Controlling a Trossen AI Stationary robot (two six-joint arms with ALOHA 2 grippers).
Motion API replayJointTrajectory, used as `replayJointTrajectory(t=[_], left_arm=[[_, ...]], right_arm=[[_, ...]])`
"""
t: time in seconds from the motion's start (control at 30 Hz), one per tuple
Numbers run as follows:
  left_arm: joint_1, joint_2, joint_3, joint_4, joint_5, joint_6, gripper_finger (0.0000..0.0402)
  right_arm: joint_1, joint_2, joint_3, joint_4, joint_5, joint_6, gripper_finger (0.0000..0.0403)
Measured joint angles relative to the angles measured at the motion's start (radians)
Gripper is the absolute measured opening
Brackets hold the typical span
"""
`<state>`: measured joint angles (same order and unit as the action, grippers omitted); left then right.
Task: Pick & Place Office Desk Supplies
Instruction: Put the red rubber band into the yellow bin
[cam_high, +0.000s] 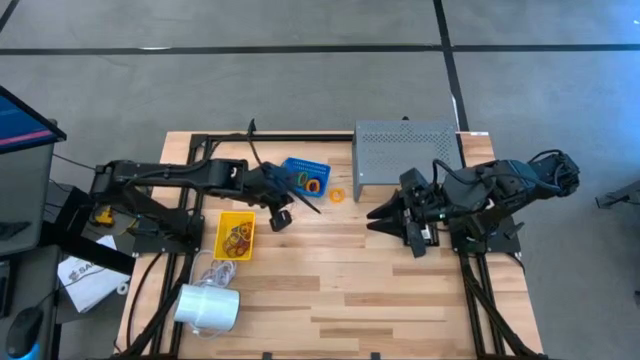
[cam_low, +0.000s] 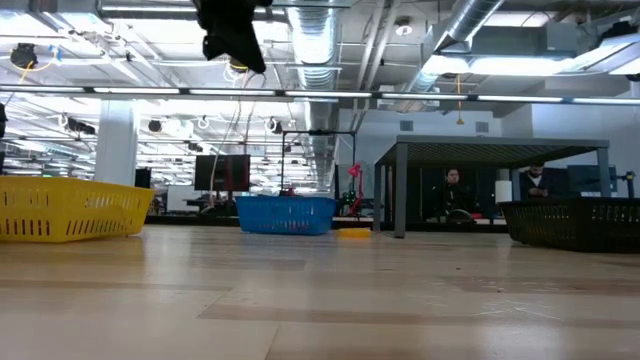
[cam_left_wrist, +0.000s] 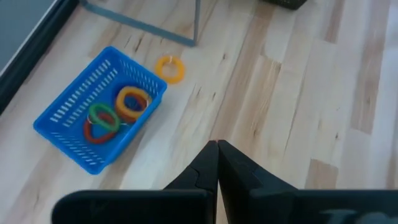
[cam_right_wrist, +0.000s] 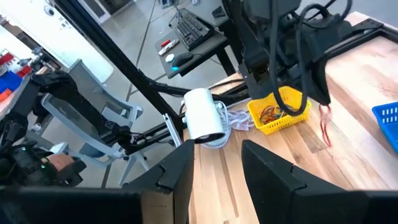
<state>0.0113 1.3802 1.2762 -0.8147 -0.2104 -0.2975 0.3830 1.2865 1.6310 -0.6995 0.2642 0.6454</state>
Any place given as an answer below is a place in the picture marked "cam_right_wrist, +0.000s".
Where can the black computer keyboard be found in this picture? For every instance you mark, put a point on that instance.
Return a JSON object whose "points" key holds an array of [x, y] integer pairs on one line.
{"points": [[192, 31]]}

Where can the person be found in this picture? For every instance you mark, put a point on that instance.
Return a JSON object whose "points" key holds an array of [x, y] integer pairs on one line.
{"points": [[60, 161]]}

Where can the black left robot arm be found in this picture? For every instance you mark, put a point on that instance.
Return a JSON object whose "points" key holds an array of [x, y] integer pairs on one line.
{"points": [[236, 31]]}

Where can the red rubber band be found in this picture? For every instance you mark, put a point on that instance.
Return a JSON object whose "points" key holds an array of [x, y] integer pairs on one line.
{"points": [[264, 115], [325, 130]]}

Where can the grey computer desk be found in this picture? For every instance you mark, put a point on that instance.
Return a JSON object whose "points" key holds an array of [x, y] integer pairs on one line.
{"points": [[205, 46]]}

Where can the blue storage bin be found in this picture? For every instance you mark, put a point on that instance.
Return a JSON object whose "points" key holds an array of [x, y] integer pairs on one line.
{"points": [[11, 80]]}

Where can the white round puck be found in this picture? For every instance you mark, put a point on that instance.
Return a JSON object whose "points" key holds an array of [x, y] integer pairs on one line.
{"points": [[169, 58]]}

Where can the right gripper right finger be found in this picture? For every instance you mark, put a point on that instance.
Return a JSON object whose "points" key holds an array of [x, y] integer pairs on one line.
{"points": [[295, 205]]}

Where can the yellow plastic basket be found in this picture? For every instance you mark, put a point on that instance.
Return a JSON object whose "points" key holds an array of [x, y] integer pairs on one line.
{"points": [[280, 127]]}

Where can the blue plastic basket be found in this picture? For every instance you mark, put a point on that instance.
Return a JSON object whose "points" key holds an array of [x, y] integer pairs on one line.
{"points": [[388, 124]]}

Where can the shelf with red bins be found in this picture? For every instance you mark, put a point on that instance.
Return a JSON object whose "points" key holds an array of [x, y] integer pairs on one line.
{"points": [[6, 58]]}

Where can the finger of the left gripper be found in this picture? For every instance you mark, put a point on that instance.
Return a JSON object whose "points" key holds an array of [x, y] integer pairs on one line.
{"points": [[303, 79], [320, 84]]}

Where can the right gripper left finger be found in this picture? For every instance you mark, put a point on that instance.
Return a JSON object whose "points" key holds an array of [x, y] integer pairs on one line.
{"points": [[77, 205]]}

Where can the black small desk device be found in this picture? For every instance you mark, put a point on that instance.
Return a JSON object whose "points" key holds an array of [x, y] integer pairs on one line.
{"points": [[218, 12]]}

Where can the black computer mouse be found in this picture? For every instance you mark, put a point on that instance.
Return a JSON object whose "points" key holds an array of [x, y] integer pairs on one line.
{"points": [[183, 58]]}

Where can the white dome security camera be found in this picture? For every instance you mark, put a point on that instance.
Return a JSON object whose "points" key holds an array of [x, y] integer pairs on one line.
{"points": [[49, 11]]}

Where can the white cylindrical canister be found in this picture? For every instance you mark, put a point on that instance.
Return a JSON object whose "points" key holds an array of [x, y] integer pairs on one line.
{"points": [[203, 115]]}

